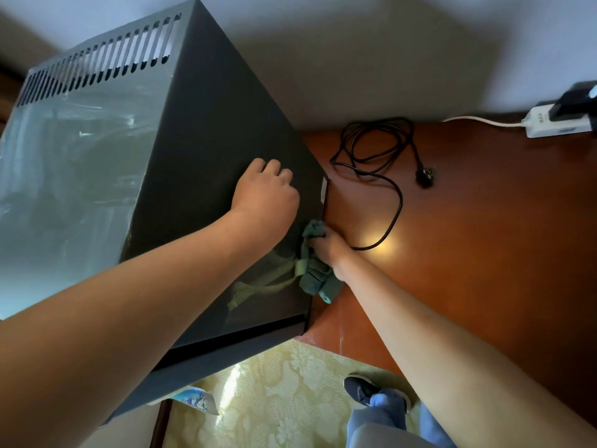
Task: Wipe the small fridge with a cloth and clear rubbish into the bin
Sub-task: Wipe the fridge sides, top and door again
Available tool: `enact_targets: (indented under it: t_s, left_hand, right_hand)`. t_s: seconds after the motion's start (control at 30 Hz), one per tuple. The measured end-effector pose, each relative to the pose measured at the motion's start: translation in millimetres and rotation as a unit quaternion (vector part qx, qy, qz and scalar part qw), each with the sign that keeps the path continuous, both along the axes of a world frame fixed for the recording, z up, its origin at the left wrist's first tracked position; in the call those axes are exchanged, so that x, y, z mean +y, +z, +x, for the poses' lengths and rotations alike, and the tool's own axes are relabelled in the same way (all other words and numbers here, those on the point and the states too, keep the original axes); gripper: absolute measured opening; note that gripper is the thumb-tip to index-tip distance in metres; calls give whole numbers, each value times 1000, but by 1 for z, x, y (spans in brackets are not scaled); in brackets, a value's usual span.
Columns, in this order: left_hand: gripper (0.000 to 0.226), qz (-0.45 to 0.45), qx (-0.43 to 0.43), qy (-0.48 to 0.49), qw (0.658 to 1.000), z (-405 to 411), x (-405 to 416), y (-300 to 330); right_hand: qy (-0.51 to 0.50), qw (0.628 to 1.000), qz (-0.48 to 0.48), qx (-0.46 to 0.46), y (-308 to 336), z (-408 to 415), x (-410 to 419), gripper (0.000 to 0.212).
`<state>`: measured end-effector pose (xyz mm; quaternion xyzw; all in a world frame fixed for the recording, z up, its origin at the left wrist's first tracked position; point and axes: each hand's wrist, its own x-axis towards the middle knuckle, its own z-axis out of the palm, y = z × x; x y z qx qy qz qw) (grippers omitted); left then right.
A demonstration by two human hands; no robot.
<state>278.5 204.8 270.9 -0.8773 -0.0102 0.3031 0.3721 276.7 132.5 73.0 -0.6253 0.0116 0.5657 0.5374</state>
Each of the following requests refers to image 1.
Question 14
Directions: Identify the black plug adapter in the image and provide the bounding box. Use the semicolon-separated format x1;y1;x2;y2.
549;80;597;131

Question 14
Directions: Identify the person's left forearm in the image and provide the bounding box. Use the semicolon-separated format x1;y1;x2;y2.
0;210;273;448

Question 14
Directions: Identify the white power strip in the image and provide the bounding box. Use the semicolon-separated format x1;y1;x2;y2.
521;103;594;138

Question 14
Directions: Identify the person's right forearm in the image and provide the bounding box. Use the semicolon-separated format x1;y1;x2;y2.
333;254;597;448

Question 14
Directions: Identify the dark blue sneaker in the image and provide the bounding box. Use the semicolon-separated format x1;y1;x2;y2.
344;375;411;410

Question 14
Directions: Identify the person's right hand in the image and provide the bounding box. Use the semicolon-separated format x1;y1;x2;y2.
309;226;355;281

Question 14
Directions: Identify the black power cable with plug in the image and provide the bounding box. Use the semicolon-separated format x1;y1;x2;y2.
329;117;435;251

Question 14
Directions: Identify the blue and white sticker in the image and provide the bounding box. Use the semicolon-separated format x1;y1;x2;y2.
148;386;220;416

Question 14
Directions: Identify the green cleaning cloth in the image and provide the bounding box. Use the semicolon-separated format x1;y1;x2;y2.
295;220;345;305

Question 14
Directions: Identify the person's leg in blue jeans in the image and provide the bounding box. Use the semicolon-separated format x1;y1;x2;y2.
345;389;423;448
417;401;458;448

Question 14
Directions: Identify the white power strip cable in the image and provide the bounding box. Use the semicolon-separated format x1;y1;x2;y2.
442;115;525;128

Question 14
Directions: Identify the person's left hand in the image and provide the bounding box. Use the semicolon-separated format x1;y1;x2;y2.
230;157;300;246

